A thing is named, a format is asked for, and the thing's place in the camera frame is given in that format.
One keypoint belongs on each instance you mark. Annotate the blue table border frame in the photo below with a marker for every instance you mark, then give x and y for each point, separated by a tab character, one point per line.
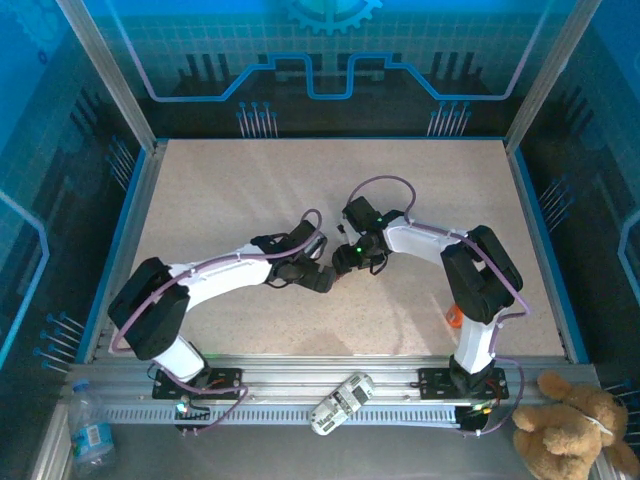
128	200

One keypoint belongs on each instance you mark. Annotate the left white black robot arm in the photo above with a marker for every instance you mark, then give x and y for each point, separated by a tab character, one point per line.
225	275

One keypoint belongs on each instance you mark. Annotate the long aluminium frame rail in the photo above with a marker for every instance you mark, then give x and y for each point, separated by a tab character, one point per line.
300	372

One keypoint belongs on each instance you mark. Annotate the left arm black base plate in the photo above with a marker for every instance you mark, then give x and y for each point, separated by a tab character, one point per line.
225	377

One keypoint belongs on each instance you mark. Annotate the black controller board with LED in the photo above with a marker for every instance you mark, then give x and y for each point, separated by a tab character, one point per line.
195	415
472	422

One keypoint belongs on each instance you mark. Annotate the aluminium side rail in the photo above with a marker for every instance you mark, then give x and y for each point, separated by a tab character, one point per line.
142	200

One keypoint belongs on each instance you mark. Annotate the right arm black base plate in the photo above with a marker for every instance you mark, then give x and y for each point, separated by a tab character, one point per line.
430	382

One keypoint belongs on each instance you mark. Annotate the brown teddy bear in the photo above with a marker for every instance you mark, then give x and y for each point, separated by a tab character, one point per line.
565	430

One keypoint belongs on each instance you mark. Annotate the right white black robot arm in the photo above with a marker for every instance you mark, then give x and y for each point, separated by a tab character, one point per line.
415	240

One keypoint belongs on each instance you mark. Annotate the orange pill bottle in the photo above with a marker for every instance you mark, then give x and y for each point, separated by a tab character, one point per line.
454	317

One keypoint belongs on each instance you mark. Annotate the clear plastic water bottle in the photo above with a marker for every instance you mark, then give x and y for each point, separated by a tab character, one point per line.
90	435

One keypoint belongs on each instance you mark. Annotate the aluminium frame post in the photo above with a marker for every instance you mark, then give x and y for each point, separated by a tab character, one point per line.
607	470
545	75
115	75
50	450

